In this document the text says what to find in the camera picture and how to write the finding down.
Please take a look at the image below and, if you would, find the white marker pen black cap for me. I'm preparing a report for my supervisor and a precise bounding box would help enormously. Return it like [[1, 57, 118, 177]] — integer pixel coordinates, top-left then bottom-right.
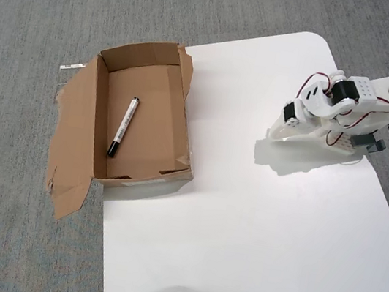
[[105, 93, 141, 162]]

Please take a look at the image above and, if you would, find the gray table clamp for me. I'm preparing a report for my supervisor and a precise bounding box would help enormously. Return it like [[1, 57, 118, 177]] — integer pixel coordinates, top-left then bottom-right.
[[350, 130, 388, 157]]

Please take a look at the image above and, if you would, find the white paper strip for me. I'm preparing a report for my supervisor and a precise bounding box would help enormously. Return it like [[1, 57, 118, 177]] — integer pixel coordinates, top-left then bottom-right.
[[59, 61, 87, 73]]

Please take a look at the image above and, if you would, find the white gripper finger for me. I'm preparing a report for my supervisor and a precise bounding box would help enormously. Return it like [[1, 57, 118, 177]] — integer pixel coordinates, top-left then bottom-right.
[[268, 115, 288, 141], [273, 120, 315, 147]]

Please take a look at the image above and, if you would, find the open brown cardboard box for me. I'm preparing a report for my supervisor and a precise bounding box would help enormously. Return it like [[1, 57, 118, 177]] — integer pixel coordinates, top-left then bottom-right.
[[36, 24, 215, 241]]

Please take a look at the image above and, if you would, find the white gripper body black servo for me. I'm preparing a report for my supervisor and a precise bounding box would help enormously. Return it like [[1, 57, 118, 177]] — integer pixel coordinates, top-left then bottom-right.
[[281, 78, 358, 135]]

